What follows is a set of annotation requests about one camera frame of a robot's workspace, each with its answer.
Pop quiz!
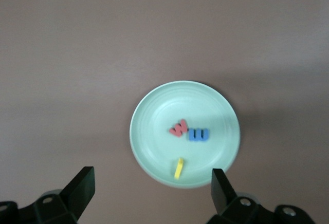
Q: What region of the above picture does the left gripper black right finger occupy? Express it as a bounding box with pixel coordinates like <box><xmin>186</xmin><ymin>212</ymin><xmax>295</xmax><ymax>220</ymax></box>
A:
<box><xmin>205</xmin><ymin>169</ymin><xmax>316</xmax><ymax>224</ymax></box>

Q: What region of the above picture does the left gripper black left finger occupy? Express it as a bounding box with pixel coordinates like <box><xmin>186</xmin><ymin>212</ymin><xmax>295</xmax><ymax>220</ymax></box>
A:
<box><xmin>0</xmin><ymin>166</ymin><xmax>96</xmax><ymax>224</ymax></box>

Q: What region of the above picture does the yellow foam letter i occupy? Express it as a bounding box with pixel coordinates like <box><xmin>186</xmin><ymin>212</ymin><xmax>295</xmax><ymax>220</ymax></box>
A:
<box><xmin>174</xmin><ymin>157</ymin><xmax>185</xmax><ymax>179</ymax></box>

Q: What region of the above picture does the blue foam lowercase m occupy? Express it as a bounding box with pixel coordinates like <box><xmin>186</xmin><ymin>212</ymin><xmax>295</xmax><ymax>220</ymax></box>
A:
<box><xmin>188</xmin><ymin>128</ymin><xmax>210</xmax><ymax>142</ymax></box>

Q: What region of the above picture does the red foam lowercase w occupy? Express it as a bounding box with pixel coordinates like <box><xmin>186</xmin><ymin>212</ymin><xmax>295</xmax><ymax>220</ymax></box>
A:
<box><xmin>169</xmin><ymin>118</ymin><xmax>188</xmax><ymax>139</ymax></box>

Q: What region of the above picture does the green plate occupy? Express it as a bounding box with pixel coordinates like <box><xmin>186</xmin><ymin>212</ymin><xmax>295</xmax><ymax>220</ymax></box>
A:
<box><xmin>129</xmin><ymin>80</ymin><xmax>242</xmax><ymax>189</ymax></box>

